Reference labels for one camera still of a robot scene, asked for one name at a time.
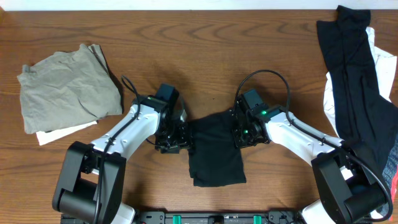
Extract folded beige t-shirt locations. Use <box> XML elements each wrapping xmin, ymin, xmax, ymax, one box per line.
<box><xmin>17</xmin><ymin>44</ymin><xmax>123</xmax><ymax>134</ymax></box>

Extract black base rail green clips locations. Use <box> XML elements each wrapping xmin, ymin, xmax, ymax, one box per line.
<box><xmin>130</xmin><ymin>210</ymin><xmax>305</xmax><ymax>224</ymax></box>

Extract black garment in pile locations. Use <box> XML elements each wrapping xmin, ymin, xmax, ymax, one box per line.
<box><xmin>317</xmin><ymin>6</ymin><xmax>397</xmax><ymax>170</ymax></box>

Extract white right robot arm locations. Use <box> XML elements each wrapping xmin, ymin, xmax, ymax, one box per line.
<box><xmin>232</xmin><ymin>103</ymin><xmax>393</xmax><ymax>223</ymax></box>

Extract folded white garment under beige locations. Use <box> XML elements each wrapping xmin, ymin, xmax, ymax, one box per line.
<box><xmin>36</xmin><ymin>121</ymin><xmax>98</xmax><ymax>146</ymax></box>

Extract black logo t-shirt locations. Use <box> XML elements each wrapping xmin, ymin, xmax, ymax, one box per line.
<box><xmin>188</xmin><ymin>110</ymin><xmax>246</xmax><ymax>187</ymax></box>

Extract grey red garment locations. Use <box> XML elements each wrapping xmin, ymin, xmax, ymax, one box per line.
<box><xmin>382</xmin><ymin>147</ymin><xmax>397</xmax><ymax>202</ymax></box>

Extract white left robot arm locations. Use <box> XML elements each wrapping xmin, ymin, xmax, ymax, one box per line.
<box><xmin>52</xmin><ymin>96</ymin><xmax>190</xmax><ymax>223</ymax></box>

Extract white garment in pile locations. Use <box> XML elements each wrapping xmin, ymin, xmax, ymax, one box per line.
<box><xmin>323</xmin><ymin>27</ymin><xmax>397</xmax><ymax>136</ymax></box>

